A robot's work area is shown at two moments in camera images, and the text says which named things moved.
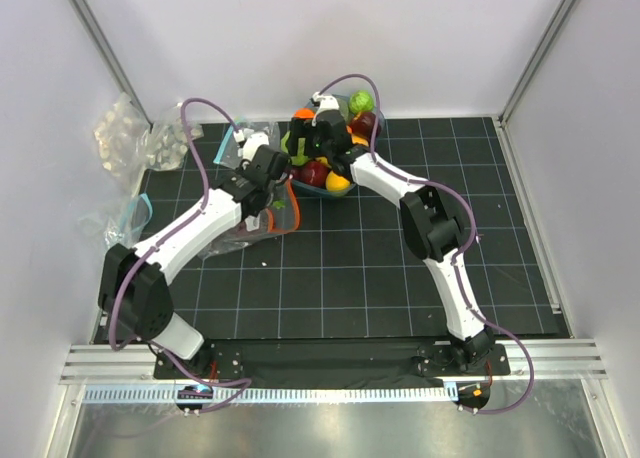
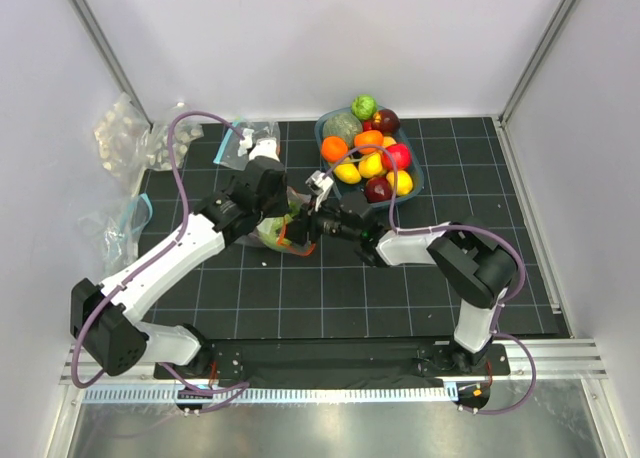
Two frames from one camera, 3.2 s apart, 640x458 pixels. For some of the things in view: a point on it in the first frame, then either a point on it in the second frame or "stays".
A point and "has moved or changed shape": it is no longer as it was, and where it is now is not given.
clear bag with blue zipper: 229,155 stays
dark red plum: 363,125 → 389,122
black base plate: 330,364 stays
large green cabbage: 300,158 → 273,231
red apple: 314,173 → 400,153
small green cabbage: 361,101 stays
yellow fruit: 360,140 → 389,141
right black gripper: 302,128 → 314,218
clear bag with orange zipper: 281,214 has moved or changed shape
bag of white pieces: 121,136 stays
